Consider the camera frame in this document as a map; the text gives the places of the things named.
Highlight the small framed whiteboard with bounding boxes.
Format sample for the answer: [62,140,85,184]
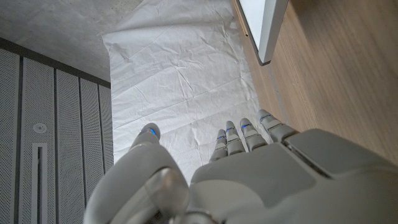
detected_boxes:
[236,0,290,66]

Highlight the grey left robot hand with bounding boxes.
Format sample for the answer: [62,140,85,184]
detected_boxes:
[83,108,398,224]

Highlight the white cloth backdrop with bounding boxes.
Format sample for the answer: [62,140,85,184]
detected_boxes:
[101,0,271,184]

